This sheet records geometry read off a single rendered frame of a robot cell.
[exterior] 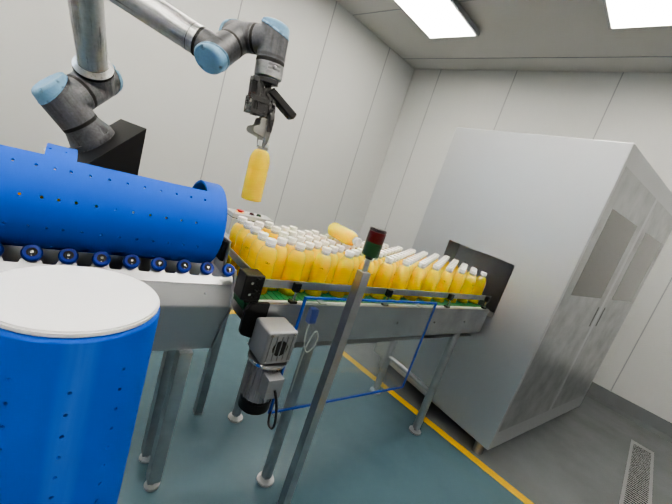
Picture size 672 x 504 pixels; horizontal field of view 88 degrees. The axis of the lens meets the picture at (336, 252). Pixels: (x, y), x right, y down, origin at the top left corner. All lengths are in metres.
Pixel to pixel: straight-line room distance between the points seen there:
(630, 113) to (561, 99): 0.72
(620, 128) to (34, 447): 5.09
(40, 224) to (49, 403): 0.52
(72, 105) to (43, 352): 1.33
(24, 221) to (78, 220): 0.11
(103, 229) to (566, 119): 4.88
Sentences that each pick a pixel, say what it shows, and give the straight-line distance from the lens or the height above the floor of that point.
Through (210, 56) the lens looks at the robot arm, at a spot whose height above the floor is 1.60.
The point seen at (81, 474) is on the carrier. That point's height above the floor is 0.75.
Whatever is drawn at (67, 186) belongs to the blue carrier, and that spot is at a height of 1.16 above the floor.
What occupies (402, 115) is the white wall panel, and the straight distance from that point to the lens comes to 6.25.
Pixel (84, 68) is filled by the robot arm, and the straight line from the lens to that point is 1.92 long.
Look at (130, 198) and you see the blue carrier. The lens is 1.12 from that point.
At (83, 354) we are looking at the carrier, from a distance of 0.70.
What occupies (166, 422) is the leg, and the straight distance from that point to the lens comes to 1.59.
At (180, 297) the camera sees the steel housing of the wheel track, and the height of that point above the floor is 0.86.
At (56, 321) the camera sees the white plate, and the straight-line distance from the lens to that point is 0.71.
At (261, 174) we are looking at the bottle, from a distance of 1.24.
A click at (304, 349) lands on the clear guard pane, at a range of 1.39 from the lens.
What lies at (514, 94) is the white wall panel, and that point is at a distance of 5.51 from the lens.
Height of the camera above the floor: 1.38
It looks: 12 degrees down
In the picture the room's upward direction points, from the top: 18 degrees clockwise
